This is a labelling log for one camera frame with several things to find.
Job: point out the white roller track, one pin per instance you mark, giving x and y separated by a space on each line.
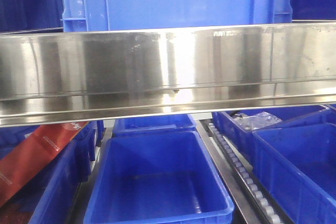
253 205

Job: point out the lower blue bin right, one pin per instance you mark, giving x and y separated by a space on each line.
297 167

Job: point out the large blue bin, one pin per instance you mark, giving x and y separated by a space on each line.
178 1

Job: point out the lower blue bin left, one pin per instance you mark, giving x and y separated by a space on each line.
49 196

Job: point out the red cardboard box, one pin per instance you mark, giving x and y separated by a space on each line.
33 154

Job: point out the lower blue bin centre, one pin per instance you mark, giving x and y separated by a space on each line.
158 178

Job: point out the clear plastic bag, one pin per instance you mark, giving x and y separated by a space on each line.
257 121

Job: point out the blue bin rear centre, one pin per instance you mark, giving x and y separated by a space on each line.
150 124

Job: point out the blue bin rear right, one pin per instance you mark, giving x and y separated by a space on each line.
238 125

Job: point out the steel shelf front rail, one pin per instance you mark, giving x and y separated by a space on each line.
69 77

